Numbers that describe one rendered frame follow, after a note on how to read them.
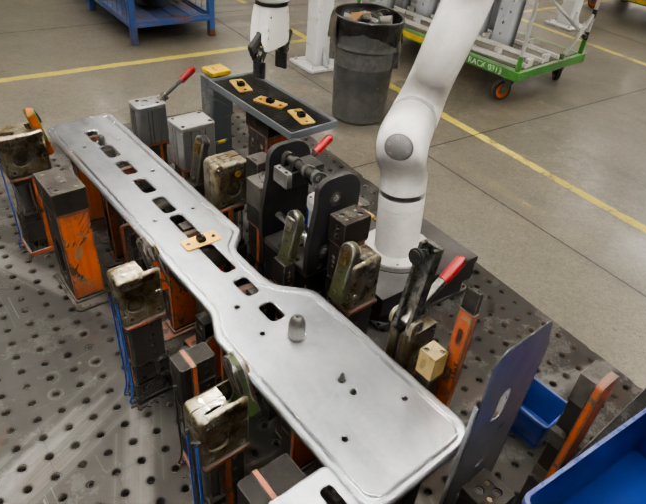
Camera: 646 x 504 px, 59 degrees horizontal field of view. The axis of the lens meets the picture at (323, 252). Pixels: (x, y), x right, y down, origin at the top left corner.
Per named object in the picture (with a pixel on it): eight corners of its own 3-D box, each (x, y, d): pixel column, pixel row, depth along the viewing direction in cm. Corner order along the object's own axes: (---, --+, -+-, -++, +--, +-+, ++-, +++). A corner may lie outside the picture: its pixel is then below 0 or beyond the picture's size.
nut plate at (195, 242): (187, 252, 120) (187, 247, 119) (179, 243, 122) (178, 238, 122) (222, 239, 125) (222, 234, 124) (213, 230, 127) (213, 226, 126)
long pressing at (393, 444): (33, 131, 160) (32, 125, 159) (112, 114, 172) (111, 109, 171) (371, 522, 78) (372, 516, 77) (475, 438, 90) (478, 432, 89)
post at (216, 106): (205, 204, 189) (197, 73, 162) (225, 198, 193) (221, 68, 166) (217, 215, 184) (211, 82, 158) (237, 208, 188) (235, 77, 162)
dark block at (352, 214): (315, 357, 139) (329, 212, 114) (337, 345, 143) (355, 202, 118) (328, 370, 137) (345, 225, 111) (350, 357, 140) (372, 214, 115)
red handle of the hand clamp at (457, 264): (393, 313, 100) (453, 248, 102) (396, 318, 102) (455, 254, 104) (410, 327, 98) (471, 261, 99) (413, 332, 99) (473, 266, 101)
